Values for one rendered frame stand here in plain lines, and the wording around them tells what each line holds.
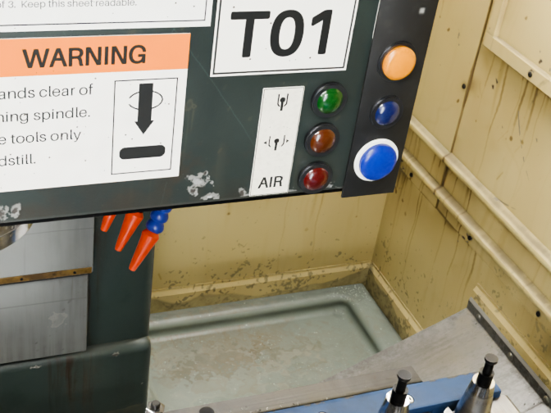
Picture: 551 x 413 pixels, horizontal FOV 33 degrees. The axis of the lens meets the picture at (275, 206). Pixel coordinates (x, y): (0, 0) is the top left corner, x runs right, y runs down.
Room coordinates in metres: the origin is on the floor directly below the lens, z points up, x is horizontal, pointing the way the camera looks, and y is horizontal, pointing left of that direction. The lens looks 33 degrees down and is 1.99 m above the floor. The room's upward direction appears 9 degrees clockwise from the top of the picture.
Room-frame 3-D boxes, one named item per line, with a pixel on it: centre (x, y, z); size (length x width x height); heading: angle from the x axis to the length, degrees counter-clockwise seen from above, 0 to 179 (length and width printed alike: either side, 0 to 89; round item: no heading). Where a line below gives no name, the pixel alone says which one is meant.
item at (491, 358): (0.79, -0.26, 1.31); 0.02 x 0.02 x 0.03
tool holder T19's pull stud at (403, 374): (0.74, -0.16, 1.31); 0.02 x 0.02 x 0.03
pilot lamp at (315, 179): (0.58, -0.03, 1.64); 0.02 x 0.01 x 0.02; 116
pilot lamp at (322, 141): (0.58, -0.03, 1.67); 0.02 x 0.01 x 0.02; 116
